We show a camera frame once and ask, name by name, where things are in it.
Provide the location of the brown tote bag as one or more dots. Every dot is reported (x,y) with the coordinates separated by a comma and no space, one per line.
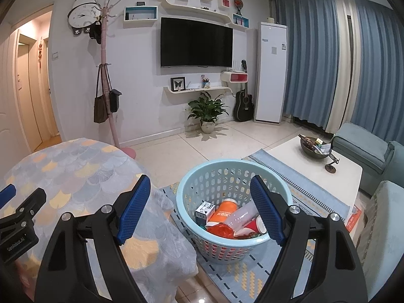
(101,109)

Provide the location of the red white paper cup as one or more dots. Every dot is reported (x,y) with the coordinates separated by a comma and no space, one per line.
(252,227)

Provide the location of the white panel door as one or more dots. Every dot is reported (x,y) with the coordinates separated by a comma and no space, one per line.
(6,101)

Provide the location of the light blue plastic basket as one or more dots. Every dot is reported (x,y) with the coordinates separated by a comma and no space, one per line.
(217,252)

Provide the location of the small black bag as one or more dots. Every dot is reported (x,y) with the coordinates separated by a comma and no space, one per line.
(114,101)

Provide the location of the large orange paper cup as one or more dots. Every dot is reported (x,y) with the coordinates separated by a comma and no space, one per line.
(225,211)

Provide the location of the white coffee table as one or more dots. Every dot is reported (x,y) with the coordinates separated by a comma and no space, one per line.
(299,161)

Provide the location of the orange plastic bag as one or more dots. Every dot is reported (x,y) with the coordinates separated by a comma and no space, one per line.
(224,230)

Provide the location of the printed cardboard box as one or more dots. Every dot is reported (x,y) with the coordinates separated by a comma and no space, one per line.
(204,210)

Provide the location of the wall light switch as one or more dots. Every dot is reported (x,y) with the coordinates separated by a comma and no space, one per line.
(55,55)

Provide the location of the hallway door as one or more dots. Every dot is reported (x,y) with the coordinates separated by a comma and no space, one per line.
(50,94)

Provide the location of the grey covered armchair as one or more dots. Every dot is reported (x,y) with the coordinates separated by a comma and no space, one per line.
(385,227)

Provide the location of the blue curtain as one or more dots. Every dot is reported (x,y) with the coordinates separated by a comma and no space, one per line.
(306,63)

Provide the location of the black acoustic guitar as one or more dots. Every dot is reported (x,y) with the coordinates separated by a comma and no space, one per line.
(243,107)

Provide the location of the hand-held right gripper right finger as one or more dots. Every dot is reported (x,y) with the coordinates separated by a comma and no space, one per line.
(268,211)

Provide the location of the short white curved shelf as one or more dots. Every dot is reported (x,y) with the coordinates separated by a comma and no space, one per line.
(189,90)

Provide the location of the wall television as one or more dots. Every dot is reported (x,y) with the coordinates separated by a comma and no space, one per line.
(195,42)

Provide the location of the pen holder cup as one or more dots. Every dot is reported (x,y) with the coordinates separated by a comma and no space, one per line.
(205,83)

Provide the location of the red white shelf box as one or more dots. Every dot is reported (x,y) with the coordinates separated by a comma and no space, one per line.
(238,77)

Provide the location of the potted green plant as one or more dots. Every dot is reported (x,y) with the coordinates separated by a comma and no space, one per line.
(206,107)

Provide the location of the blue wall cube shelf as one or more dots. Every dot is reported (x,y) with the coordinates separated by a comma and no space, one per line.
(241,20)

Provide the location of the framed butterfly picture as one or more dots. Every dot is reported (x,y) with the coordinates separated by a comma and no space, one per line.
(178,83)

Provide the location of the small round fan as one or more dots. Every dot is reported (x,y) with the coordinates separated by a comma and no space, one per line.
(239,3)

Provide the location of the red wall cube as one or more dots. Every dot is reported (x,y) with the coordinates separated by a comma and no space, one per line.
(226,2)

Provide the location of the white teal rectangular shelf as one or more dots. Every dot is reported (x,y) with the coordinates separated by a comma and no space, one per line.
(140,8)

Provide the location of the clear plastic bottle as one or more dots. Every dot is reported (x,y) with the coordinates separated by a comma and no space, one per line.
(241,217)

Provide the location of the small metal bicycle ornament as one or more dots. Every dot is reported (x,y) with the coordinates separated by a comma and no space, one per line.
(331,167)

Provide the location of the panda wall clock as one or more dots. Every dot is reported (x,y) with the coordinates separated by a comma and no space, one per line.
(82,14)

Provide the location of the cream curtain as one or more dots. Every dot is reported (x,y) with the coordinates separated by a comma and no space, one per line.
(339,69)

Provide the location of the teal sofa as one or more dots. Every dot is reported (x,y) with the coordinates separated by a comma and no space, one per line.
(359,148)

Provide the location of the dark bowl with items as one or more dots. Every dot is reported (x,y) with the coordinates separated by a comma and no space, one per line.
(311,150)

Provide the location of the orange red carton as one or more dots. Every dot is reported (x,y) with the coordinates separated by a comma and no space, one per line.
(353,219)

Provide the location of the blue patterned floor rug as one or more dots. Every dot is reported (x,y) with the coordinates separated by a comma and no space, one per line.
(252,277)

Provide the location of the pink coat rack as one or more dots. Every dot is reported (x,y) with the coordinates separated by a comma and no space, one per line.
(105,69)

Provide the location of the white standing air conditioner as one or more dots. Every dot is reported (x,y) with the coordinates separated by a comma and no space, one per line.
(271,75)

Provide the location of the scale patterned tablecloth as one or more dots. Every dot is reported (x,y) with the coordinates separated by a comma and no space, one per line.
(79,170)

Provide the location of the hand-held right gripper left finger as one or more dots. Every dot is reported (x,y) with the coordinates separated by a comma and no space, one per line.
(132,208)

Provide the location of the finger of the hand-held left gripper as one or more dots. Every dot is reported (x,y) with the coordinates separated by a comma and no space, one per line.
(31,200)
(8,191)

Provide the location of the long white curved shelf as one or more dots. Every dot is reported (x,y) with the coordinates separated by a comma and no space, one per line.
(195,8)

